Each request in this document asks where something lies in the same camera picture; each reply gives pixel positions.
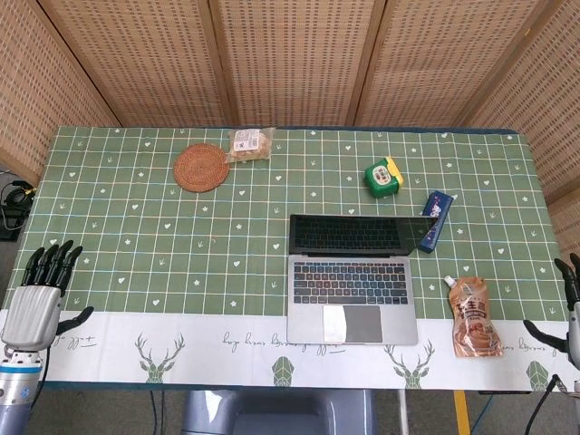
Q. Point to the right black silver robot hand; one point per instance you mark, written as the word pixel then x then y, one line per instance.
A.
pixel 572 290

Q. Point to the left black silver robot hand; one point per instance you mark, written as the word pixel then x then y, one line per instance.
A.
pixel 31 312

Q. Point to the silver laptop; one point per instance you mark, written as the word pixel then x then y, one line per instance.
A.
pixel 351 294

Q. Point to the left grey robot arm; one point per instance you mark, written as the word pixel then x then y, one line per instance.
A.
pixel 16 389

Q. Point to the brown drink pouch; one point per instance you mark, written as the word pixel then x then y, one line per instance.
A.
pixel 476 321

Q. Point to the green checked tablecloth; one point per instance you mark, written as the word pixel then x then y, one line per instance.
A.
pixel 158 254

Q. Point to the blue snack package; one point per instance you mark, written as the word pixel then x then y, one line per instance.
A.
pixel 436 219

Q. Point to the yellow table leg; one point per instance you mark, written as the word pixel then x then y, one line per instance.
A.
pixel 460 412

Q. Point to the white table leg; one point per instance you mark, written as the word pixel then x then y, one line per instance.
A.
pixel 403 412

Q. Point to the green box with yellow lid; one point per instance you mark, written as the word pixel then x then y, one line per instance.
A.
pixel 383 177

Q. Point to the round woven rattan coaster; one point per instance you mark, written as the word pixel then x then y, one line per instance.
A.
pixel 200 167

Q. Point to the grey plastic chair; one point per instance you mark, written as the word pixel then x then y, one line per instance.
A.
pixel 276 414

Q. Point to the packaged bread in clear bag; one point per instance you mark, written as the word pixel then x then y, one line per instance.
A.
pixel 249 145

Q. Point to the bamboo folding screen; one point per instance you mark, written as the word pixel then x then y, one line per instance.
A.
pixel 290 59

